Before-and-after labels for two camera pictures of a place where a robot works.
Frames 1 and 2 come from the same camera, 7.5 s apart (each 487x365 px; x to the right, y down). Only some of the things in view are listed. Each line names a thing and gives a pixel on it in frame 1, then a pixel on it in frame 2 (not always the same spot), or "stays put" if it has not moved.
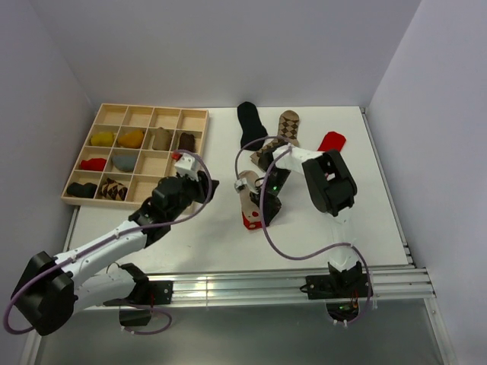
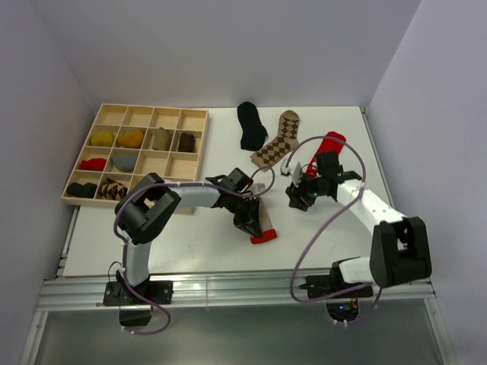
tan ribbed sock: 161,138 stays put
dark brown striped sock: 186,141 stays put
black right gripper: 272,207 to 294,194
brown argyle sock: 288,128 stays put
